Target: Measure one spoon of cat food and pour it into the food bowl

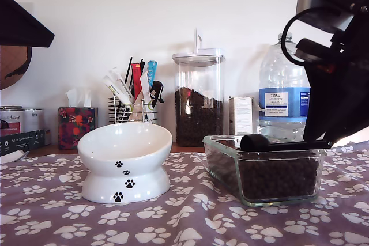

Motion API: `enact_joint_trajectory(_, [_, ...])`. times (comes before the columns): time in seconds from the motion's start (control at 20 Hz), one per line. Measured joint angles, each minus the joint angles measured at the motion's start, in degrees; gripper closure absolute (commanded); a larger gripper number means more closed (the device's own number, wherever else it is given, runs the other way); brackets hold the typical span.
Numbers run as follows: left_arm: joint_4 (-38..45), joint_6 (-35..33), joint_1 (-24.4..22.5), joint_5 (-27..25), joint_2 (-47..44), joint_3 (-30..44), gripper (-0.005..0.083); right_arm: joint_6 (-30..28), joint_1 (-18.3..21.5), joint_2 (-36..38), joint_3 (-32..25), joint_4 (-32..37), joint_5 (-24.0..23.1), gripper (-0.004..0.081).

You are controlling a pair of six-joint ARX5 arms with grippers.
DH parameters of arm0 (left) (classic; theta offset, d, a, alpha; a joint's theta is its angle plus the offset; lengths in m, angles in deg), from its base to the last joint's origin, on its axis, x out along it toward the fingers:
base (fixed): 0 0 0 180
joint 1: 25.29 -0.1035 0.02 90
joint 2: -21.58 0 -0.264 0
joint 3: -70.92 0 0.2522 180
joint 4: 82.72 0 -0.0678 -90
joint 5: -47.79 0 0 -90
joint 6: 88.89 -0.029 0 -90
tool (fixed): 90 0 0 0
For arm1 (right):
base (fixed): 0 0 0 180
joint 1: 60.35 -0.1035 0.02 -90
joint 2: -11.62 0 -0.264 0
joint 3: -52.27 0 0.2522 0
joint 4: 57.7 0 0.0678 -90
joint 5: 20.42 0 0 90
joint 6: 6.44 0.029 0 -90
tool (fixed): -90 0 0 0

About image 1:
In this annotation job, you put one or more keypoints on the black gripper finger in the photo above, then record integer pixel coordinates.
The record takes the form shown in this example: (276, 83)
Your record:
(331, 99)
(348, 128)
(17, 24)

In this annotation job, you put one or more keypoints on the black plastic measuring spoon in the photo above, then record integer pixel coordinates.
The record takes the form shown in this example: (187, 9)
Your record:
(253, 143)

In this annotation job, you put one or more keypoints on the brown cat food kibble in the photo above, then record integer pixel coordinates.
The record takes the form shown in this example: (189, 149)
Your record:
(276, 177)
(198, 125)

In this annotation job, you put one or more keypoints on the rectangular glass food container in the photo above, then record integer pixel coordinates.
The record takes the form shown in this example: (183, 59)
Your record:
(221, 171)

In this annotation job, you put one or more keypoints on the white paw print cat bowl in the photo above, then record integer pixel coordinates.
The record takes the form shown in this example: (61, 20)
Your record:
(124, 142)

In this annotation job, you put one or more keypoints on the round brown wooden board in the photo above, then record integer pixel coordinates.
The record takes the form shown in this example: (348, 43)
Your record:
(14, 67)

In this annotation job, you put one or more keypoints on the large blue label water bottle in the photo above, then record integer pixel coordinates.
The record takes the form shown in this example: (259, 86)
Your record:
(274, 102)

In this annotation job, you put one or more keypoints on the white printed carton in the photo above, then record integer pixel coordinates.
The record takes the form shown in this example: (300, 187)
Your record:
(241, 113)

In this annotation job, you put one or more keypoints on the white tissue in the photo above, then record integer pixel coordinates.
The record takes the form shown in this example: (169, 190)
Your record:
(77, 97)

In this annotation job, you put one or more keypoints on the silver tin red label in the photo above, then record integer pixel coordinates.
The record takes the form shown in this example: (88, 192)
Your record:
(11, 119)

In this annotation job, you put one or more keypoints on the silver tin white label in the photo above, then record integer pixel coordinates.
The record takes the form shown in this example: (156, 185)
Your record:
(34, 119)

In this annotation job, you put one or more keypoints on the white sachet green print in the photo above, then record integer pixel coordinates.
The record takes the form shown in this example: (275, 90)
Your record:
(119, 90)
(116, 74)

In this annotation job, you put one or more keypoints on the dark cardboard tray box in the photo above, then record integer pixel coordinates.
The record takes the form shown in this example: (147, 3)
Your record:
(19, 142)

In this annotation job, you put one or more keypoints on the floral tissue box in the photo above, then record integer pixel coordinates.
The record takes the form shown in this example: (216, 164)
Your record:
(74, 128)

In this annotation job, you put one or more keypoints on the thin black stick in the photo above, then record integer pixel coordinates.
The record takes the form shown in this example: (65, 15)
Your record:
(128, 70)

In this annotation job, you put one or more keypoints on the red sachet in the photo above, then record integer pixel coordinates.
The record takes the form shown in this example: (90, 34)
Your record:
(135, 79)

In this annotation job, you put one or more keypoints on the small white dish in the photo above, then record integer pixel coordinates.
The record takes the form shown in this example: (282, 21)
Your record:
(11, 157)

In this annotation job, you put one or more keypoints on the tall clear kibble storage jar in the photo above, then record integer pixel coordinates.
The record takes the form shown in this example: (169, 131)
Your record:
(198, 73)

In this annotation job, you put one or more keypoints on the plain white sachet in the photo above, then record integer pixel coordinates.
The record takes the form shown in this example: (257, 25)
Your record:
(144, 87)

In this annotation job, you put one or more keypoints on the blue sachet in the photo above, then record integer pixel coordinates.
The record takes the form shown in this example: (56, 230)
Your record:
(152, 71)

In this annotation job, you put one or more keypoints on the black clip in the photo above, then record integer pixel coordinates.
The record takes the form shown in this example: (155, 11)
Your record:
(156, 90)

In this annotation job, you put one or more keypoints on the grey paw print table mat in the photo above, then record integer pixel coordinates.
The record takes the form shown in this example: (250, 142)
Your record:
(184, 223)

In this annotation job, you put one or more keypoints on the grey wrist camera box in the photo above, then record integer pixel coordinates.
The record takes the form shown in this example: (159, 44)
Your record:
(323, 12)

